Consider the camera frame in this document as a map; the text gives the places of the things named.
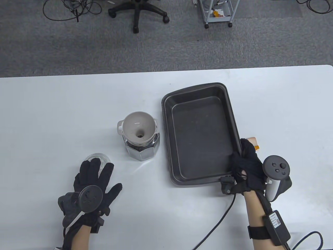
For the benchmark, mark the person's right hand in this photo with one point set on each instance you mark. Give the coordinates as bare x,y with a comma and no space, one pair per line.
249,169

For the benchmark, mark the person's left hand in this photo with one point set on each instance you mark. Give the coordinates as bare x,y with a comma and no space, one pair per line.
89,177

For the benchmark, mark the clear glass jar lid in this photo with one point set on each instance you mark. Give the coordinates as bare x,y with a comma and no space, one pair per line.
101,156

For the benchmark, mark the orange brush with pale bristles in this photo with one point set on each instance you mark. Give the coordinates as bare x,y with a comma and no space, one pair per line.
253,142

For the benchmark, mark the dark metal baking tray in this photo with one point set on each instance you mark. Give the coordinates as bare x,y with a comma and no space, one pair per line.
200,135

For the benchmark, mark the beige plastic funnel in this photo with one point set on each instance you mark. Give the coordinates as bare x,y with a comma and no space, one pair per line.
130,125

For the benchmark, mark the person's right forearm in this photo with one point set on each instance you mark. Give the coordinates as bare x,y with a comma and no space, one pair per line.
253,211

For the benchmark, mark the person's left forearm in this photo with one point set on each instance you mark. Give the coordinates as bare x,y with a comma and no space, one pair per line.
80,239

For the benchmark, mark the grey tracking controller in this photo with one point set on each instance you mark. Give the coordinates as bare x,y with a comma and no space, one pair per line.
91,198
275,166

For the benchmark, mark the clear glass jar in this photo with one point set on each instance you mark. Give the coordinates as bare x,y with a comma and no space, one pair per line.
148,153

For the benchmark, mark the black wrist sensor box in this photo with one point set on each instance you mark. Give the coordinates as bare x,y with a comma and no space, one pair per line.
278,229

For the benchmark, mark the white rolling cart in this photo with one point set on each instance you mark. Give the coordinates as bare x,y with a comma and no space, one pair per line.
221,19

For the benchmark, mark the orange white packet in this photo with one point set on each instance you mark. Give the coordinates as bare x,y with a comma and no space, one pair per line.
218,13

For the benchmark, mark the black office chair base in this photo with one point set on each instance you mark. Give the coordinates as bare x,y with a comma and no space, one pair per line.
137,15

